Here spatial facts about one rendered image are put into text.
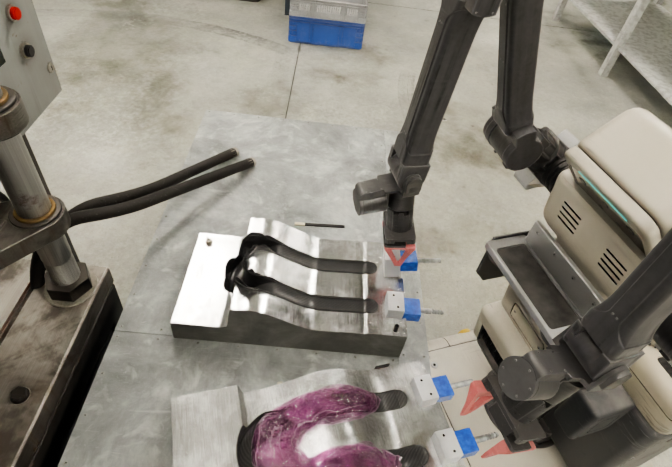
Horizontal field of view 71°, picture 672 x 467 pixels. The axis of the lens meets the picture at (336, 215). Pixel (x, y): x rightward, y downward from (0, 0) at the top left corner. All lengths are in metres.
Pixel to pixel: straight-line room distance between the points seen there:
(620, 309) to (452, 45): 0.43
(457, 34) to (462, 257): 1.81
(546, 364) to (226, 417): 0.53
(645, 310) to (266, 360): 0.73
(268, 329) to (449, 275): 1.47
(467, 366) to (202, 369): 1.00
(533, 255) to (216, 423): 0.70
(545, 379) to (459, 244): 1.87
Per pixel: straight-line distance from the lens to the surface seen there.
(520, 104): 0.93
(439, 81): 0.81
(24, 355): 1.22
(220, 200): 1.39
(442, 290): 2.30
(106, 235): 2.48
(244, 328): 1.04
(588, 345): 0.73
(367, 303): 1.07
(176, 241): 1.30
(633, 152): 0.89
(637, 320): 0.66
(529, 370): 0.69
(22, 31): 1.25
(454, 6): 0.75
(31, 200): 1.05
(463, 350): 1.81
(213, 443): 0.90
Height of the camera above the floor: 1.76
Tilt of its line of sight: 45 degrees down
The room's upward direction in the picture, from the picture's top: 9 degrees clockwise
